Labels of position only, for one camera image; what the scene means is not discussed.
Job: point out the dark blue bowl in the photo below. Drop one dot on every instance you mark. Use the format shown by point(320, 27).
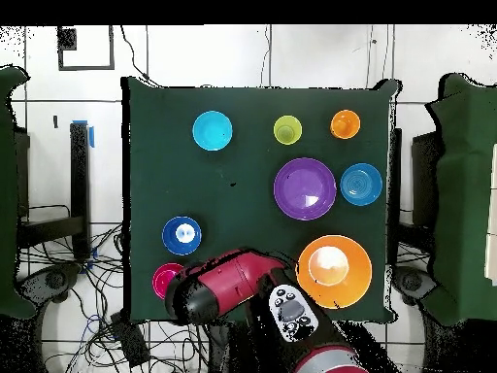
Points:
point(171, 243)

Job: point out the red-pink cup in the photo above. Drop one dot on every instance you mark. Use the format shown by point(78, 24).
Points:
point(169, 276)

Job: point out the red-pink bowl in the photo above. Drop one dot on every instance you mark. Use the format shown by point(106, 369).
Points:
point(156, 285)

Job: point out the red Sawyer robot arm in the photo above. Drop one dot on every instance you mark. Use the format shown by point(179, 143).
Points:
point(233, 279)

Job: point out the large purple bowl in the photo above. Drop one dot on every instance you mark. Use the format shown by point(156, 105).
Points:
point(305, 189)

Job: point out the dark green tablecloth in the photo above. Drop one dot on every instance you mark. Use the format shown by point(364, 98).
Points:
point(174, 175)

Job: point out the cyan bowl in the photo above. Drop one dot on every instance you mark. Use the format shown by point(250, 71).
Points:
point(212, 130)

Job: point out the yellow-green cup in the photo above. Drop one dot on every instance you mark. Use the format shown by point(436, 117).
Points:
point(287, 129)

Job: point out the blue ribbed bowl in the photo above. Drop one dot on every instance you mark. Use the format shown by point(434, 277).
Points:
point(361, 184)

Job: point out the orange cup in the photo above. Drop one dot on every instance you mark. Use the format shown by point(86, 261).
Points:
point(345, 124)

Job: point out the large orange bowl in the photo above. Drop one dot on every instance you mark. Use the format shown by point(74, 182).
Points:
point(349, 287)

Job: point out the black floor box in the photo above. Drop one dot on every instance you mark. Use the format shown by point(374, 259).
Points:
point(130, 342)

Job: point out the black crossbar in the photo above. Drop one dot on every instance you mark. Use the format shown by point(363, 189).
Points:
point(50, 230)

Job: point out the neighbouring green cloth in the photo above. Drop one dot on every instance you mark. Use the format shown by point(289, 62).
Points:
point(462, 194)
point(7, 194)

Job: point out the black post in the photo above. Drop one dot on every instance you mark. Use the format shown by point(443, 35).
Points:
point(79, 186)

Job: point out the grey pedestal foot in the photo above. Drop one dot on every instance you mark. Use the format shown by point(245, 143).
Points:
point(54, 279)
point(411, 280)

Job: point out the black square frame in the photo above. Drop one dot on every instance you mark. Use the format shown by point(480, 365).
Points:
point(112, 50)

